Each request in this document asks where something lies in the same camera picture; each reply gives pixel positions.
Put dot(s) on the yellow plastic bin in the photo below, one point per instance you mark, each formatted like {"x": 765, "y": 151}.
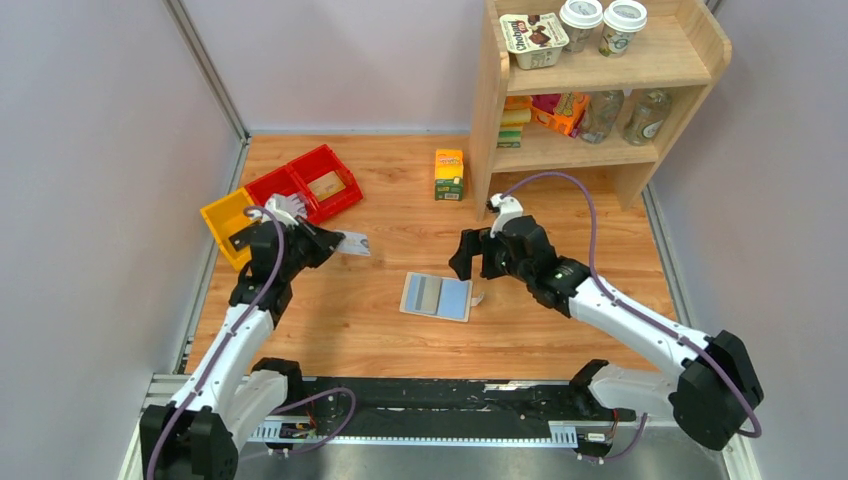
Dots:
{"x": 226, "y": 216}

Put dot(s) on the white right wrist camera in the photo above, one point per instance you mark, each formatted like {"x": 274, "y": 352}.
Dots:
{"x": 506, "y": 208}

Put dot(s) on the yellow green juice carton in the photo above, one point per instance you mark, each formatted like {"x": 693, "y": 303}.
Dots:
{"x": 449, "y": 174}

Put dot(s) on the yellow green sponge stack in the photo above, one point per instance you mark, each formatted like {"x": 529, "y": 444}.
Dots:
{"x": 516, "y": 114}

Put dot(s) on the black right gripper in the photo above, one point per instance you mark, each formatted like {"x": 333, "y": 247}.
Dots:
{"x": 486, "y": 253}

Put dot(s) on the orange snack box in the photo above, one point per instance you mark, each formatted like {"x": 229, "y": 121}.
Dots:
{"x": 561, "y": 113}

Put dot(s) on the red middle plastic bin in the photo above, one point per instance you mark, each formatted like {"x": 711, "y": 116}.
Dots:
{"x": 286, "y": 182}

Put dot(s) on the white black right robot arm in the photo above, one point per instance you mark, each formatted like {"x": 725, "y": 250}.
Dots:
{"x": 707, "y": 384}

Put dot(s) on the black credit card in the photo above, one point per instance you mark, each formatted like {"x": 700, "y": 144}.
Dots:
{"x": 241, "y": 239}

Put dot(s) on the gold credit card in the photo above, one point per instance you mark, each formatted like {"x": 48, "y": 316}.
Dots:
{"x": 326, "y": 186}

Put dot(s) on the grey translucent card holder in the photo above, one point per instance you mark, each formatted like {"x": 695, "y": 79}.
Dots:
{"x": 438, "y": 297}

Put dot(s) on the red plastic bin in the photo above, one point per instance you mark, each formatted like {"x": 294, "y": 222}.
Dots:
{"x": 286, "y": 182}
{"x": 317, "y": 162}

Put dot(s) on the right clear plastic bottle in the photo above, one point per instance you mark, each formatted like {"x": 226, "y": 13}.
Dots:
{"x": 650, "y": 111}

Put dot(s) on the Chobani yogurt cup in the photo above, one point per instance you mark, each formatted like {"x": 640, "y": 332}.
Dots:
{"x": 535, "y": 40}

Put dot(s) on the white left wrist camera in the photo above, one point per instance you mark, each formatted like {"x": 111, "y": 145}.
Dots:
{"x": 272, "y": 209}

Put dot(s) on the white-lidded paper cup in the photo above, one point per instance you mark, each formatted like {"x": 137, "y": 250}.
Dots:
{"x": 623, "y": 20}
{"x": 579, "y": 18}

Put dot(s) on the wooden shelf unit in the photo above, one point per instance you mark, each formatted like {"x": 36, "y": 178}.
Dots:
{"x": 682, "y": 49}

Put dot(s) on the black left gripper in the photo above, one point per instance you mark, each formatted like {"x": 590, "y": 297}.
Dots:
{"x": 312, "y": 240}

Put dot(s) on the right white-lidded paper cup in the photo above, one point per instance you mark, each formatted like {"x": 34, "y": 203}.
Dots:
{"x": 623, "y": 20}

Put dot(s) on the left clear plastic bottle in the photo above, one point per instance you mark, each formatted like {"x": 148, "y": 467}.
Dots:
{"x": 600, "y": 115}

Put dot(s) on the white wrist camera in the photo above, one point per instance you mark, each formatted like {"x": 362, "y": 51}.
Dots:
{"x": 506, "y": 208}
{"x": 272, "y": 209}

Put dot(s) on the red far plastic bin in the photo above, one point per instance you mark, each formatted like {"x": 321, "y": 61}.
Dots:
{"x": 317, "y": 162}

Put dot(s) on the left white-lidded paper cup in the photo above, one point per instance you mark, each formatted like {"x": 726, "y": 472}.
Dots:
{"x": 579, "y": 18}

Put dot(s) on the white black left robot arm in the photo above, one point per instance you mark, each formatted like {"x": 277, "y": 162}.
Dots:
{"x": 200, "y": 432}

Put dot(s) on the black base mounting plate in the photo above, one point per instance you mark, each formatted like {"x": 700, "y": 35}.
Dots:
{"x": 399, "y": 410}

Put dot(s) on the clear plastic bottle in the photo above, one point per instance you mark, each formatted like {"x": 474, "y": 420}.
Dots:
{"x": 600, "y": 115}
{"x": 650, "y": 111}

